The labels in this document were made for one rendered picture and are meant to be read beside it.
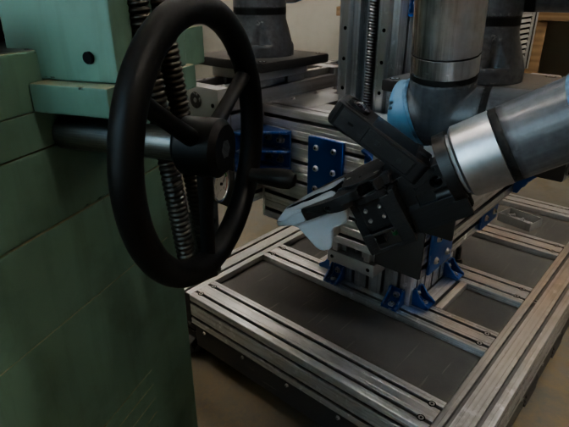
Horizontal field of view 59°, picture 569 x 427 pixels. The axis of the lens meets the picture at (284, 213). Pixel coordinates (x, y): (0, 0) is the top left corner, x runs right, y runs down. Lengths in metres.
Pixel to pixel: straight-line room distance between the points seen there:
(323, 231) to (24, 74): 0.35
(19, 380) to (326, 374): 0.64
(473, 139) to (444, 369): 0.75
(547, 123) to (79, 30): 0.44
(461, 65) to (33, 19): 0.44
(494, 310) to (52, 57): 1.16
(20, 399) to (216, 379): 0.83
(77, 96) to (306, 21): 3.46
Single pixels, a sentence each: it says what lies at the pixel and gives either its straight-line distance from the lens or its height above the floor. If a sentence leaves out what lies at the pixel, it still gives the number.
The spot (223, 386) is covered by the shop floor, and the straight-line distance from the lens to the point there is 1.40.
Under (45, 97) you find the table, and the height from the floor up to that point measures 0.86.
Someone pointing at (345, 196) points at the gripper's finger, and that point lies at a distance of 0.51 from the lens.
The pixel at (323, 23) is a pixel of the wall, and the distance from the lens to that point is 3.89.
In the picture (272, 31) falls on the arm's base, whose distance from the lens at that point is 1.13.
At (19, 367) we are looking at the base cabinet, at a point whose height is 0.58.
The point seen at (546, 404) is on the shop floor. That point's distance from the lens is 1.50.
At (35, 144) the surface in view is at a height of 0.81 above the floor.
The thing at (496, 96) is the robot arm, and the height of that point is 0.85.
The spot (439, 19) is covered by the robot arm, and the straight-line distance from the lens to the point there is 0.57.
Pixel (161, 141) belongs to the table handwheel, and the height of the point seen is 0.82.
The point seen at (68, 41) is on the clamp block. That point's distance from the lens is 0.56.
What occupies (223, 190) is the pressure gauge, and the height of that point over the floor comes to 0.65.
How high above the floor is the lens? 0.96
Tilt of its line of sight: 25 degrees down
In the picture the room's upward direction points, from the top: straight up
